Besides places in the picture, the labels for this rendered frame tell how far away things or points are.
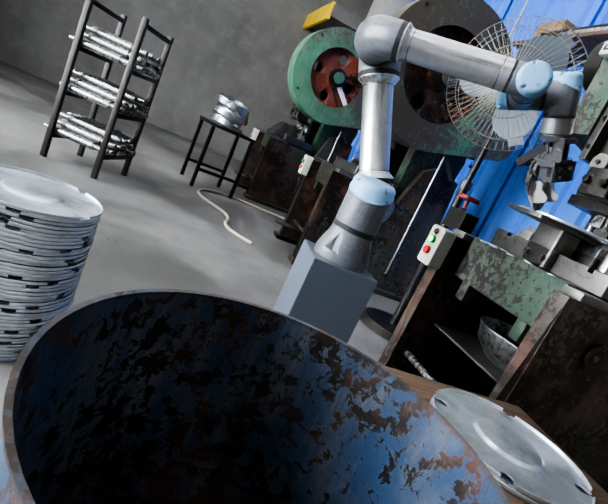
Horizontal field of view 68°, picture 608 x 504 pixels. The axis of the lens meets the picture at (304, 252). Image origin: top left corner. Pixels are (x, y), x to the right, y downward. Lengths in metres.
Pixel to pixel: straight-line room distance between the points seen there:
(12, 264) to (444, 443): 0.87
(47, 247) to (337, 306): 0.67
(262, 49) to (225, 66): 0.64
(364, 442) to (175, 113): 7.22
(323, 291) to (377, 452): 0.60
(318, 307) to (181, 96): 6.66
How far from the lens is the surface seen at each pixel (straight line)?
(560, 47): 2.35
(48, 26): 7.83
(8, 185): 1.15
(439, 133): 2.75
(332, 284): 1.13
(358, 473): 0.63
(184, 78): 7.63
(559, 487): 0.92
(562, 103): 1.34
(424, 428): 0.57
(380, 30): 1.22
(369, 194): 1.13
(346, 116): 4.37
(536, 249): 1.50
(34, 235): 1.05
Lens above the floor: 0.69
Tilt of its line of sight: 12 degrees down
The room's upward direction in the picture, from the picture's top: 25 degrees clockwise
